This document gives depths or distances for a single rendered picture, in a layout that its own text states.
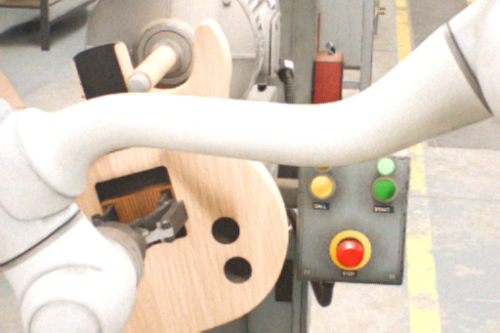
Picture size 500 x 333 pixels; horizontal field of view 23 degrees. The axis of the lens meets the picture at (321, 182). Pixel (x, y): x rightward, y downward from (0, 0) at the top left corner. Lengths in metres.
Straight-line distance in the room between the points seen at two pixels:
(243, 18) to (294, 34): 3.47
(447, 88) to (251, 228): 0.53
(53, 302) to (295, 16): 4.04
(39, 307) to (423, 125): 0.41
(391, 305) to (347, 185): 2.49
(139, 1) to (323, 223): 0.41
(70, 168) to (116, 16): 0.56
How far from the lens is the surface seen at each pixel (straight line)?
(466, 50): 1.12
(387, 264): 1.79
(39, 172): 1.22
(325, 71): 5.20
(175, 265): 1.62
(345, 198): 1.76
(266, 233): 1.59
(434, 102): 1.13
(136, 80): 1.52
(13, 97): 1.64
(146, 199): 1.60
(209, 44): 1.55
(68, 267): 1.25
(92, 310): 1.22
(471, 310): 4.23
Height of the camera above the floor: 1.56
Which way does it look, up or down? 16 degrees down
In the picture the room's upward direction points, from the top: 2 degrees clockwise
